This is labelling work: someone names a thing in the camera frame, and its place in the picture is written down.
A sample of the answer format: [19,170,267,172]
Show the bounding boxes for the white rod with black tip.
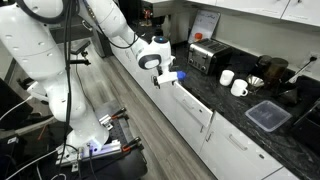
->
[285,55,318,84]

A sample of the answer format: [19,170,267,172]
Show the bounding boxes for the white upper cabinets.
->
[186,0,320,28]

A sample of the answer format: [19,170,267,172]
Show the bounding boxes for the red cable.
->
[37,124,47,142]

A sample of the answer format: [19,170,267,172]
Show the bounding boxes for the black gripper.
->
[151,75,162,90]

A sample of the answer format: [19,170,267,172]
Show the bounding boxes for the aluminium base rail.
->
[77,139,123,163]

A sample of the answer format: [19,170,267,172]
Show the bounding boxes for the white drawer wooden inside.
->
[172,80,214,129]

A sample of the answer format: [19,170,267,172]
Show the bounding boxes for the black controller box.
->
[0,133,46,180]

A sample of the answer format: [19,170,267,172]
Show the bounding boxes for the dark brown glass jar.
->
[265,57,290,90]
[254,54,273,78]

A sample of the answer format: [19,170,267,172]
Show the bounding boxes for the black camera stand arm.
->
[69,57,92,68]

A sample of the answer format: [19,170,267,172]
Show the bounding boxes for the black steel coffee maker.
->
[141,0,192,48]

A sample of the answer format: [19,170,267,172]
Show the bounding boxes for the handwritten whiteboard sign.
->
[188,9,222,45]

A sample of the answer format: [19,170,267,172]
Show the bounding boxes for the clear plastic container lid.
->
[244,100,293,133]

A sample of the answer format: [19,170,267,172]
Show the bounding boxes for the stainless steel toaster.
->
[187,38,234,76]

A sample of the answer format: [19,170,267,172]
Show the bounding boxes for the black kettle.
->
[273,81,299,108]

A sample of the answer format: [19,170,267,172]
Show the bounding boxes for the white cabinet door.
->
[172,99,210,155]

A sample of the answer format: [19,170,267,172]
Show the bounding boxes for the white base cabinet run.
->
[111,43,301,180]

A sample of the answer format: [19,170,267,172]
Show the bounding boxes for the black bag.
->
[0,78,34,132]

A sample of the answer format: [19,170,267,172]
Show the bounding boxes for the black stand camera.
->
[70,39,92,57]

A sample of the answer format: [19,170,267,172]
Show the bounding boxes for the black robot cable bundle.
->
[14,0,81,151]

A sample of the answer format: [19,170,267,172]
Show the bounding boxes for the orange handled clamp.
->
[120,136,145,154]
[110,107,130,122]

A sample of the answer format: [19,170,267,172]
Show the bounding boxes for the white ceramic mug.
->
[230,78,250,98]
[219,69,236,87]

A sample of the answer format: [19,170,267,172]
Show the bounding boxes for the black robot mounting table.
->
[56,99,149,180]

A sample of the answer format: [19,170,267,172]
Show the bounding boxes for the metal pour-over dripper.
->
[245,74,265,90]

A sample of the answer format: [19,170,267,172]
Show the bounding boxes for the steel coffee carafe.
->
[154,25,167,38]

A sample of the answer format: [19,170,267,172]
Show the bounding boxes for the silver metal bracket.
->
[98,114,115,131]

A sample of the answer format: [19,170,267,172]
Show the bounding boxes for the white cable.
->
[5,148,79,180]
[0,95,33,122]

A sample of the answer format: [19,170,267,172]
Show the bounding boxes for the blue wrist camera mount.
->
[175,69,187,82]

